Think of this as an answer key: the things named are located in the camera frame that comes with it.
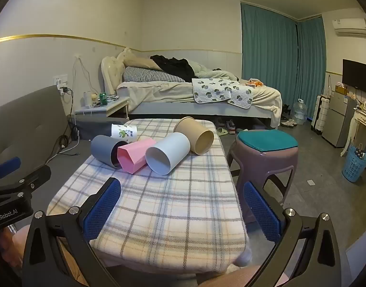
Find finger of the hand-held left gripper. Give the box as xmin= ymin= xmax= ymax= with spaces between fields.
xmin=0 ymin=165 xmax=52 ymax=199
xmin=0 ymin=156 xmax=22 ymax=183

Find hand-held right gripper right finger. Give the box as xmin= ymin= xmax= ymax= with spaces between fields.
xmin=243 ymin=181 xmax=351 ymax=287

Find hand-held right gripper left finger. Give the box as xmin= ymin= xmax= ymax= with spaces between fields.
xmin=21 ymin=177 xmax=124 ymax=287

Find grey cup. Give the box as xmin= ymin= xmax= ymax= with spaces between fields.
xmin=91 ymin=134 xmax=128 ymax=168

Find pink hexagonal cup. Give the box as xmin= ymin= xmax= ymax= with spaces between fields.
xmin=117 ymin=138 xmax=157 ymax=174

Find printed white paper cup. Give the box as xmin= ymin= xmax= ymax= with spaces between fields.
xmin=111 ymin=124 xmax=138 ymax=142

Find tan cup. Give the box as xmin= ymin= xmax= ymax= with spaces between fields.
xmin=173 ymin=116 xmax=215 ymax=155

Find person's left leg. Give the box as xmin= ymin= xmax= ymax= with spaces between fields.
xmin=3 ymin=224 xmax=31 ymax=266

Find person's leg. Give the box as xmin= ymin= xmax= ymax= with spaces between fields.
xmin=198 ymin=265 xmax=261 ymax=287
xmin=3 ymin=224 xmax=31 ymax=266

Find purple plastic stool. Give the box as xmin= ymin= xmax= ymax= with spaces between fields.
xmin=226 ymin=130 xmax=300 ymax=224

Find plaid cloth covered table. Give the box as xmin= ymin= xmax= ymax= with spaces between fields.
xmin=47 ymin=119 xmax=252 ymax=274

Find teal seat cushion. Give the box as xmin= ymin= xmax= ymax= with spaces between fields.
xmin=237 ymin=129 xmax=298 ymax=152

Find person's right leg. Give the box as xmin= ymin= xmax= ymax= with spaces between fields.
xmin=198 ymin=265 xmax=261 ymax=287

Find shoes under bed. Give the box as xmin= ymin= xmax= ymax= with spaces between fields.
xmin=216 ymin=120 xmax=240 ymax=137

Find white nightstand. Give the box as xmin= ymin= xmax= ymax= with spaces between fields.
xmin=74 ymin=96 xmax=130 ymax=118

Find blue laundry basket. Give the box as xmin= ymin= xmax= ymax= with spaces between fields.
xmin=342 ymin=145 xmax=366 ymax=183

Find clear water jug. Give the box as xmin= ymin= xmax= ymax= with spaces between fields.
xmin=291 ymin=99 xmax=308 ymax=125

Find small grey fridge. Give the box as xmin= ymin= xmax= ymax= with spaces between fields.
xmin=329 ymin=91 xmax=357 ymax=148

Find leaf print mat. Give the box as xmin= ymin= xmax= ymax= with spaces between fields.
xmin=191 ymin=78 xmax=253 ymax=110

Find bed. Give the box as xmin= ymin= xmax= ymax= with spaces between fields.
xmin=101 ymin=48 xmax=283 ymax=127

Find white dressing table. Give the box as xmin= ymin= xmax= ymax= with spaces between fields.
xmin=340 ymin=108 xmax=366 ymax=157

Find checkered pillow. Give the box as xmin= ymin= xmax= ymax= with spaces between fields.
xmin=123 ymin=66 xmax=186 ymax=83

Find pale green duvet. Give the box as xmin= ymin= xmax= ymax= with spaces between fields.
xmin=189 ymin=61 xmax=240 ymax=81

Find beige pillow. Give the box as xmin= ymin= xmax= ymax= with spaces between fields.
xmin=115 ymin=48 xmax=159 ymax=69

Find narrow teal curtain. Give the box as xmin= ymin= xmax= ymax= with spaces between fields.
xmin=297 ymin=16 xmax=326 ymax=120

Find wide teal curtain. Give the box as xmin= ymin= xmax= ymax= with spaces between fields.
xmin=241 ymin=2 xmax=298 ymax=108

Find black clothing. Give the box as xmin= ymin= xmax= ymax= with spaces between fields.
xmin=150 ymin=55 xmax=195 ymax=82

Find black television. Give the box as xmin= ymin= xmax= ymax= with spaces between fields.
xmin=342 ymin=59 xmax=366 ymax=94

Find white air conditioner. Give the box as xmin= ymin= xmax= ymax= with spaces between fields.
xmin=332 ymin=18 xmax=366 ymax=36

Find black power cable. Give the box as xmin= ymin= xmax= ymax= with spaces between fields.
xmin=53 ymin=90 xmax=82 ymax=156

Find wall outlet with chargers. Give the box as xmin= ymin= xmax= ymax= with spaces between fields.
xmin=53 ymin=76 xmax=70 ymax=97

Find white charging cable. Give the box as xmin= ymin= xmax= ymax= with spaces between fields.
xmin=72 ymin=55 xmax=100 ymax=96

